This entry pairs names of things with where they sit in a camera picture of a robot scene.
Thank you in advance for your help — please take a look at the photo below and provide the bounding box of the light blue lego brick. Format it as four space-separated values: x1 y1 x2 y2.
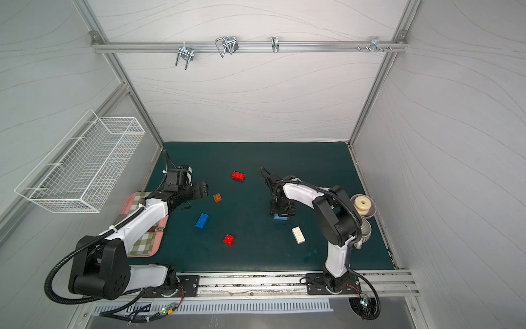
273 214 288 221

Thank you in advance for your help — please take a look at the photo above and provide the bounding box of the orange lego brick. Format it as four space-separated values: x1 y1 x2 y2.
213 193 222 203

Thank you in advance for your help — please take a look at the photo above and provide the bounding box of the dark blue lego brick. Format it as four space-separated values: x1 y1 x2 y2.
195 213 209 230

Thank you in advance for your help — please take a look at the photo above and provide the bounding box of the white lego brick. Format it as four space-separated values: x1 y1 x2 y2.
291 226 305 244

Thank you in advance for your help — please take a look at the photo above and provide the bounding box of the red square lego brick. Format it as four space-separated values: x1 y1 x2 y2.
223 234 235 247

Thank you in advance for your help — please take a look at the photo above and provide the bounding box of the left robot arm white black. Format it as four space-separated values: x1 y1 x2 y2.
68 166 208 300

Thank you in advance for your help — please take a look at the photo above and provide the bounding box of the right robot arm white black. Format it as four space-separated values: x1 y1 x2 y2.
260 167 362 294

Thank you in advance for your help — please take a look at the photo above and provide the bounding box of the red sloped lego brick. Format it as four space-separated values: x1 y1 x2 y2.
231 171 246 182

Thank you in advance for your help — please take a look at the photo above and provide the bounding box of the green table mat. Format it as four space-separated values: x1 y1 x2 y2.
110 141 395 273

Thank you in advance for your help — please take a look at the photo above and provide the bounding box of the pink tray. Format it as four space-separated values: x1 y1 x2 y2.
116 191 170 259

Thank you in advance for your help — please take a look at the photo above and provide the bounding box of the green checkered cloth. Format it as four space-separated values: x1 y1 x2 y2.
121 191 168 258

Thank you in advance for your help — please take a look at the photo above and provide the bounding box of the grey ribbed cup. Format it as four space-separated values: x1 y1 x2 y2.
354 219 372 249

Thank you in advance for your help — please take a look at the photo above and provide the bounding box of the white vent strip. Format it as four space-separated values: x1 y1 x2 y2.
93 298 334 316

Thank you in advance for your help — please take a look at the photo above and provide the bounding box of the metal hook clamp left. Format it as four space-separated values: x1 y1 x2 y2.
175 42 195 70

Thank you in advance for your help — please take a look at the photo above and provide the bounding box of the metal hook clamp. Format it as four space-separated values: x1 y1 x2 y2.
175 42 195 70
215 36 239 58

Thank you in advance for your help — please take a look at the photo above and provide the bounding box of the aluminium top crossbar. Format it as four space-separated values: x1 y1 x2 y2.
92 39 409 53

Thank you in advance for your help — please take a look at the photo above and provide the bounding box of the metal hook clamp middle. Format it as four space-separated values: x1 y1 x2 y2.
215 36 239 58

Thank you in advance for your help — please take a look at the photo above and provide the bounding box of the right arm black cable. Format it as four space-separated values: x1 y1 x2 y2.
260 166 382 322

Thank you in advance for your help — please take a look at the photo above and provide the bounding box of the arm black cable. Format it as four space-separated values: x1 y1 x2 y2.
44 149 182 306
260 166 382 322

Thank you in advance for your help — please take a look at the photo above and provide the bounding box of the white wire basket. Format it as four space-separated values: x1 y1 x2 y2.
15 110 145 214

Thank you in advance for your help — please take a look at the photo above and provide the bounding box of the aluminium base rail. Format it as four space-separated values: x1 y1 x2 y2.
178 270 421 300

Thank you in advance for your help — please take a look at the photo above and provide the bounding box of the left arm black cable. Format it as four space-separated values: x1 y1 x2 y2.
44 149 182 306

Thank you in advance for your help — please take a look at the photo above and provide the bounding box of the metal ring clamp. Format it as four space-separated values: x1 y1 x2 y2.
271 36 279 53

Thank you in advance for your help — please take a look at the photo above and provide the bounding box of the metal bracket clamp right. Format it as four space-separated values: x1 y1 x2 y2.
356 36 393 53

